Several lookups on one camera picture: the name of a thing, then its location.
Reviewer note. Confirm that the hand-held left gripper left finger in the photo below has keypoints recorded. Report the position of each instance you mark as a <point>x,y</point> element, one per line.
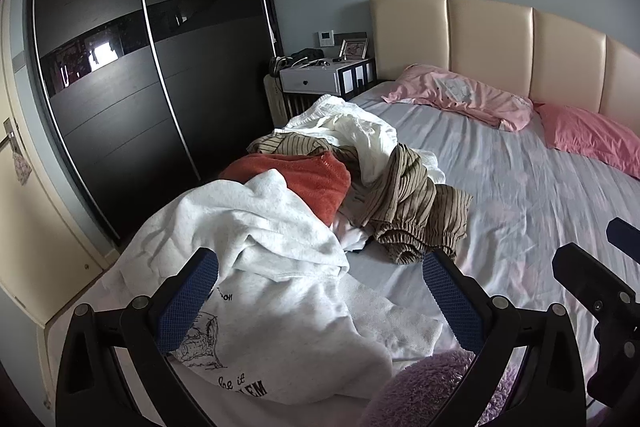
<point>187,302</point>

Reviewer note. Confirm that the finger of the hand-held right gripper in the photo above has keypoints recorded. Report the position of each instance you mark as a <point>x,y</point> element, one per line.
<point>624,238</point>
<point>590,272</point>

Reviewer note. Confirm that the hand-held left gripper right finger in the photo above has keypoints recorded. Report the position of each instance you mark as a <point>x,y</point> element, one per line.
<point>450,302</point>

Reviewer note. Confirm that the brown striped pants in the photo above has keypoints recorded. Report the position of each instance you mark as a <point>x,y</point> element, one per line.
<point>410,202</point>

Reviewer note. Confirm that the purple fluffy cloth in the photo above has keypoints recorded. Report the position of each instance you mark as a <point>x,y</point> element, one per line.
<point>425,387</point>

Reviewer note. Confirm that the bed with pale sheet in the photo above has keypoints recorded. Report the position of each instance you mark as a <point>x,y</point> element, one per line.
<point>525,207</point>

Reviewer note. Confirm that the white printed sweatshirt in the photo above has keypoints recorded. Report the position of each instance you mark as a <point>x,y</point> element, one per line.
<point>280,302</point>

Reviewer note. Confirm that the deep pink pillow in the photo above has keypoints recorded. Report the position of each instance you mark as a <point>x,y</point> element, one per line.
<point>590,137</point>

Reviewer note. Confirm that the orange red garment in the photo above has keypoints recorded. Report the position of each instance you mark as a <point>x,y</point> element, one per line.
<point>300,177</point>

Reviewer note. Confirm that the cream door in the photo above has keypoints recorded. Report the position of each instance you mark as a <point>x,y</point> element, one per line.
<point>30,232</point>

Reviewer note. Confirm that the brown striped top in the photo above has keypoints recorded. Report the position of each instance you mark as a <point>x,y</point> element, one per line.
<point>290,144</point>

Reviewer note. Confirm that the white garment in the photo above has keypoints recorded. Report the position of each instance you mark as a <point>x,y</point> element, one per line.
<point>360,132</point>

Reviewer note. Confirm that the light pink pillow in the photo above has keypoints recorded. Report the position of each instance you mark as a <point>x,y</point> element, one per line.
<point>450,92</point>

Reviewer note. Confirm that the black sliding wardrobe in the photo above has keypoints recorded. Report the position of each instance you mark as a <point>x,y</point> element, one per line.
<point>100,107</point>

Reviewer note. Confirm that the small hanging pouch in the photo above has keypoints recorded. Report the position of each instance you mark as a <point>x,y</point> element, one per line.
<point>22,164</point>

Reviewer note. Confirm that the beige padded headboard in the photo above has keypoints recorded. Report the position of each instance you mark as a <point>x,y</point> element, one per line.
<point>490,42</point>

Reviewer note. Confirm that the white nightstand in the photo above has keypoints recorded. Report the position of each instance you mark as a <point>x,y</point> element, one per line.
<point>310,79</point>

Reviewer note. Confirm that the dark cloth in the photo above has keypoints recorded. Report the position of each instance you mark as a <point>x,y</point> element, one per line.
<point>306,55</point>

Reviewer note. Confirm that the small picture frame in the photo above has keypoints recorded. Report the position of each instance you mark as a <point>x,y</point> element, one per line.
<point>354,49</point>

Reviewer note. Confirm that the white wall thermostat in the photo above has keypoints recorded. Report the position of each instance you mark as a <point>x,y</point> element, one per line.
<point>325,38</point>

